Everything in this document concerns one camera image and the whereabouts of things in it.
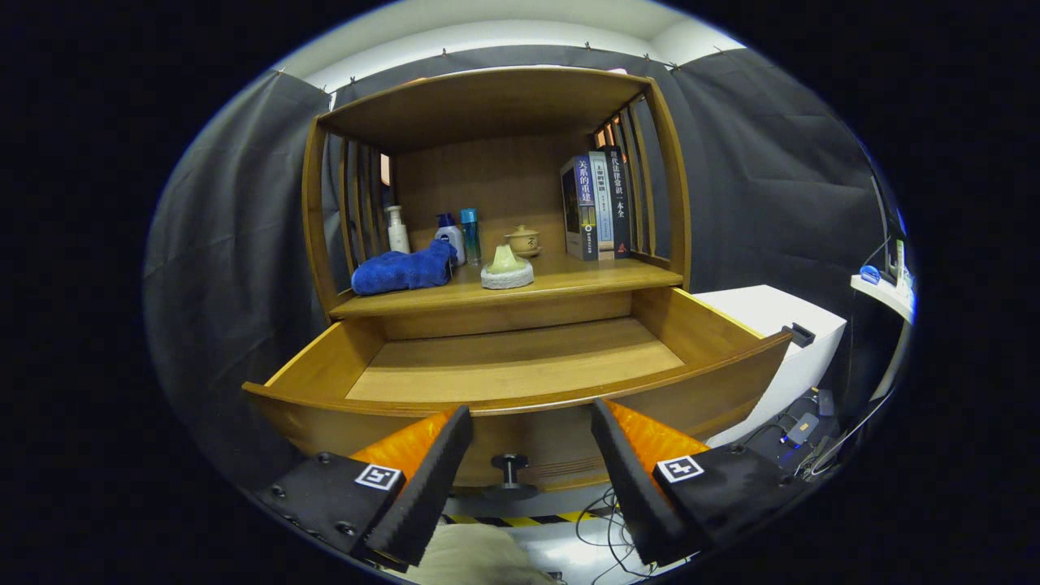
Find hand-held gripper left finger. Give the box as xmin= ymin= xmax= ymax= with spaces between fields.
xmin=256 ymin=405 xmax=475 ymax=570

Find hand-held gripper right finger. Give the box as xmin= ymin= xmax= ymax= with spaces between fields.
xmin=590 ymin=397 xmax=813 ymax=568

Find black drawer knob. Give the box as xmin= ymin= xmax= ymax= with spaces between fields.
xmin=491 ymin=453 xmax=531 ymax=491

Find wooden drawer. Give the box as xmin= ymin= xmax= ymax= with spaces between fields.
xmin=242 ymin=286 xmax=793 ymax=492

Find pale green flask grey base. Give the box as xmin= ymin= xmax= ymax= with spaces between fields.
xmin=480 ymin=244 xmax=535 ymax=290

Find wooden countertop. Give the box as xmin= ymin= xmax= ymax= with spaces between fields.
xmin=329 ymin=250 xmax=685 ymax=319

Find wooden cabinet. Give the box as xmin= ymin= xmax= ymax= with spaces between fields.
xmin=301 ymin=67 xmax=693 ymax=342

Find beige cloth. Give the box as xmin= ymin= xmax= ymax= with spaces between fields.
xmin=406 ymin=522 xmax=561 ymax=585

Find yellow black hazard tape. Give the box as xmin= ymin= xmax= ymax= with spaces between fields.
xmin=443 ymin=509 xmax=606 ymax=527

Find black floor device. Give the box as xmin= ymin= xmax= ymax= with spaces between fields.
xmin=780 ymin=410 xmax=821 ymax=446

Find white box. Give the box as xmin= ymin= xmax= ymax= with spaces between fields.
xmin=695 ymin=284 xmax=848 ymax=448

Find blue towel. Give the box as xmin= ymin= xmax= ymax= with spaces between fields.
xmin=351 ymin=239 xmax=458 ymax=296

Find white bottle blue cap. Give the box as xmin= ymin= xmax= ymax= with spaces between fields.
xmin=434 ymin=213 xmax=466 ymax=267

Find white pump bottle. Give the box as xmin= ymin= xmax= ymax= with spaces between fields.
xmin=384 ymin=205 xmax=411 ymax=254

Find teal bottle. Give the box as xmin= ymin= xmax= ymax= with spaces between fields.
xmin=460 ymin=208 xmax=482 ymax=266

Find beige lidded teacup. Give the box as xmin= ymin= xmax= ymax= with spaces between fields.
xmin=504 ymin=224 xmax=543 ymax=258

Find blue spine book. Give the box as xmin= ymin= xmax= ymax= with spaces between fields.
xmin=560 ymin=156 xmax=598 ymax=261

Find white spine book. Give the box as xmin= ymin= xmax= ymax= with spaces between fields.
xmin=588 ymin=151 xmax=616 ymax=261

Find black spine book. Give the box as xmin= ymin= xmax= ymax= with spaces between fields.
xmin=600 ymin=145 xmax=633 ymax=259

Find white side table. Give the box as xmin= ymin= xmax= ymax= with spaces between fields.
xmin=851 ymin=272 xmax=915 ymax=324

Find black backdrop cloth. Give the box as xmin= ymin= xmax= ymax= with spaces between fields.
xmin=145 ymin=45 xmax=895 ymax=488

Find floor cables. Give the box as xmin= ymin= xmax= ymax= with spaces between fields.
xmin=573 ymin=486 xmax=691 ymax=585

